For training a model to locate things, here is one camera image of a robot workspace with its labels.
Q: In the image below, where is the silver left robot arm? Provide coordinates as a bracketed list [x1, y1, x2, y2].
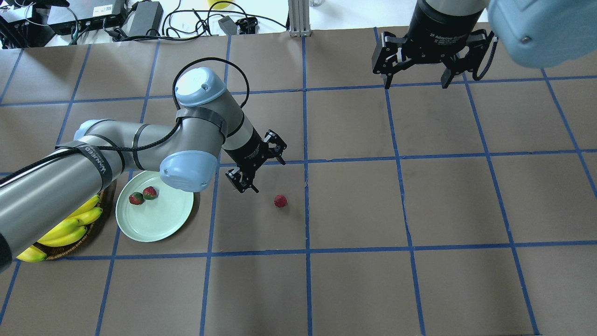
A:
[0, 66, 287, 270]

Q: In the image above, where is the yellow banana bunch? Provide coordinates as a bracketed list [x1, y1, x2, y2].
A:
[16, 193, 103, 262]

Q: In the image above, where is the light green plate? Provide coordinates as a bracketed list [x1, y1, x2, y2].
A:
[115, 171, 194, 242]

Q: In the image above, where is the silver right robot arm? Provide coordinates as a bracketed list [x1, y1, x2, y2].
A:
[371, 0, 597, 89]

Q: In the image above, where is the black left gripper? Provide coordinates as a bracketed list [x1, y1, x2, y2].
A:
[222, 124, 287, 193]

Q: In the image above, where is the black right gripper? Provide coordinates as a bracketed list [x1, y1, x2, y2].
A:
[372, 0, 495, 89]

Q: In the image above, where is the aluminium frame post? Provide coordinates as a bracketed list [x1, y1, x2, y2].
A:
[288, 0, 312, 37]

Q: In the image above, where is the red strawberry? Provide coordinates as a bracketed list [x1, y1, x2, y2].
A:
[273, 194, 288, 208]
[141, 186, 158, 200]
[128, 192, 145, 205]

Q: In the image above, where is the brown wicker basket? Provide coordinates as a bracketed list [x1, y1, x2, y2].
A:
[44, 180, 118, 260]

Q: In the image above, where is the black power adapter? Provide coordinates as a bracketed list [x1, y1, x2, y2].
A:
[127, 1, 163, 37]

